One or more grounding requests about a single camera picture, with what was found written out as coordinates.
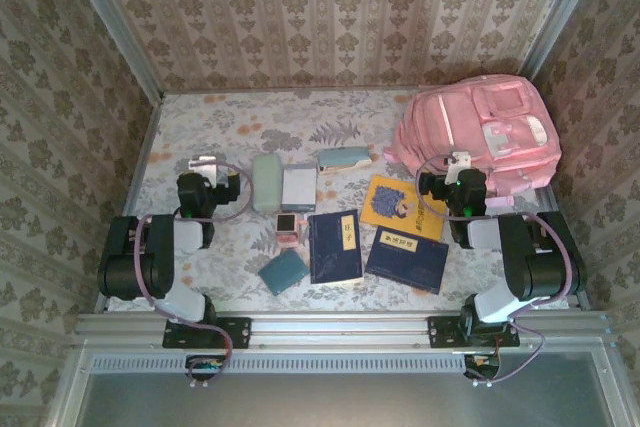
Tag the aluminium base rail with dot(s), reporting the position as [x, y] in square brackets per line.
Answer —
[340, 329]

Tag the pink pencil sharpener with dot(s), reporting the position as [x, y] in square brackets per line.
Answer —
[287, 227]

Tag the light green pencil case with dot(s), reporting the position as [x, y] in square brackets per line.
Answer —
[266, 182]

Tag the dark blue book white label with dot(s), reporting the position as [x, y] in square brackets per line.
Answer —
[332, 247]

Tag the dark blue book yellow label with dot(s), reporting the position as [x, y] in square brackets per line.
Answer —
[407, 262]

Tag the aluminium frame post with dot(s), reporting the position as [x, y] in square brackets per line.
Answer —
[110, 22]
[555, 17]

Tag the pink backpack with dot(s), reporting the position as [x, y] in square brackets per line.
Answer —
[475, 117]

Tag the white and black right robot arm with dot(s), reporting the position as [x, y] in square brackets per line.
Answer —
[530, 267]

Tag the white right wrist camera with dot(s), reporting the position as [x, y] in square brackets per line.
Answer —
[460, 159]

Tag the grey metal panel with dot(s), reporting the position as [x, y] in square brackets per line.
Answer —
[325, 402]

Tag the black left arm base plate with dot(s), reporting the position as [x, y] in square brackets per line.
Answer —
[235, 332]

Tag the white notebook with teal edge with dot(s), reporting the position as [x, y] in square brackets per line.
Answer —
[299, 187]

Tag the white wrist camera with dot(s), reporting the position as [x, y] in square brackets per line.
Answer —
[202, 164]
[460, 159]

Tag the teal and white glasses case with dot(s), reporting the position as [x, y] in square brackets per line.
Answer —
[345, 158]

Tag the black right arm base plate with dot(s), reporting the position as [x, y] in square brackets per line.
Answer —
[442, 332]

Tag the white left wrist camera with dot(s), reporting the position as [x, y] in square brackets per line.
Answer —
[202, 164]

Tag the yellow book with purple drawing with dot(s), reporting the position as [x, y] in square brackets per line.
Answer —
[390, 202]

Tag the small teal notebook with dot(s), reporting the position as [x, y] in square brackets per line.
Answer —
[283, 272]

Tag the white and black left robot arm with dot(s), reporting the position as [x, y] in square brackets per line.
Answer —
[155, 257]

